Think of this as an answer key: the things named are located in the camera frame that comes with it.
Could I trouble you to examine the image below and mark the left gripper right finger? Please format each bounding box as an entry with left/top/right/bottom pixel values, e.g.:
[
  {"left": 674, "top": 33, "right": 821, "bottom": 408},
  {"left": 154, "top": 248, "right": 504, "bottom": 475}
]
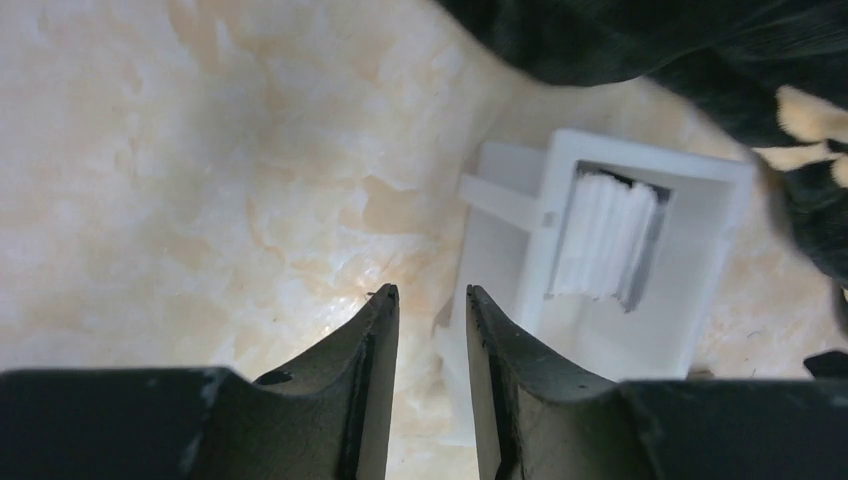
[{"left": 466, "top": 285, "right": 653, "bottom": 479}]

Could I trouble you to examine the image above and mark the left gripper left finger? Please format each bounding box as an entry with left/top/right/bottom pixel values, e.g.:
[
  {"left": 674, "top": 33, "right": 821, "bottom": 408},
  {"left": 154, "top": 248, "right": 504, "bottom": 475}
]
[{"left": 192, "top": 284, "right": 400, "bottom": 479}]

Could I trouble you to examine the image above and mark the white plastic card box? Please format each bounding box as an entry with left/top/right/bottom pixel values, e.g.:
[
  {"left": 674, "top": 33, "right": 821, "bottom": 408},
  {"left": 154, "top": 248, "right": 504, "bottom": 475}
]
[{"left": 434, "top": 129, "right": 754, "bottom": 447}]

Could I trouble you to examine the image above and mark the white cards stack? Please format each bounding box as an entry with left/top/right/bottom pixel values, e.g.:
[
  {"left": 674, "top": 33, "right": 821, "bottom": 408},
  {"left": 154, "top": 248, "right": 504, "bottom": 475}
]
[{"left": 550, "top": 172, "right": 663, "bottom": 312}]

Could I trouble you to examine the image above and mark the black floral pillow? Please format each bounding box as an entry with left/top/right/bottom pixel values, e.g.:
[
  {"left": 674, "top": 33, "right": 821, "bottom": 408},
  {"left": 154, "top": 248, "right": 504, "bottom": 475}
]
[{"left": 443, "top": 1, "right": 847, "bottom": 286}]

